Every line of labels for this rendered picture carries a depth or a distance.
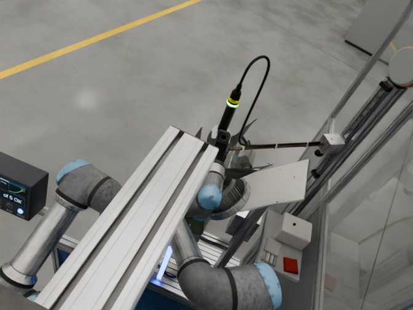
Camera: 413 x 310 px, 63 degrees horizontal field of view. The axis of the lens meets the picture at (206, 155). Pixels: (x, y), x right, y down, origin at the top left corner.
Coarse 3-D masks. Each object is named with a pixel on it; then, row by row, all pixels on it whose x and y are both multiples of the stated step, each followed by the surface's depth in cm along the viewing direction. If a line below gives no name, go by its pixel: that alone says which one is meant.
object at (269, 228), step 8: (272, 216) 197; (280, 216) 198; (264, 224) 193; (272, 224) 193; (264, 232) 188; (272, 232) 189; (264, 240) 184; (280, 248) 184; (288, 248) 185; (296, 248) 186; (256, 256) 179; (280, 256) 180; (288, 256) 182; (296, 256) 183; (280, 264) 177; (280, 272) 174; (288, 272) 175; (296, 280) 174
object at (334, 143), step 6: (324, 138) 160; (330, 138) 159; (336, 138) 161; (342, 138) 161; (324, 144) 160; (330, 144) 157; (336, 144) 158; (342, 144) 159; (324, 150) 160; (330, 150) 160; (336, 150) 162
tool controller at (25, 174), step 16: (0, 160) 132; (16, 160) 135; (0, 176) 127; (16, 176) 128; (32, 176) 131; (48, 176) 136; (0, 192) 131; (16, 192) 129; (32, 192) 128; (0, 208) 136; (16, 208) 134; (32, 208) 134
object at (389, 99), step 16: (384, 80) 141; (384, 96) 142; (400, 96) 141; (384, 112) 148; (368, 128) 154; (352, 144) 162; (320, 160) 180; (336, 160) 169; (320, 176) 181; (288, 208) 209
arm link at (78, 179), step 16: (80, 160) 111; (64, 176) 107; (80, 176) 106; (96, 176) 107; (64, 192) 106; (80, 192) 106; (64, 208) 106; (80, 208) 107; (48, 224) 105; (64, 224) 107; (32, 240) 105; (48, 240) 105; (16, 256) 105; (32, 256) 104; (48, 256) 109; (0, 272) 103; (16, 272) 103; (32, 272) 105; (16, 288) 102; (32, 288) 107
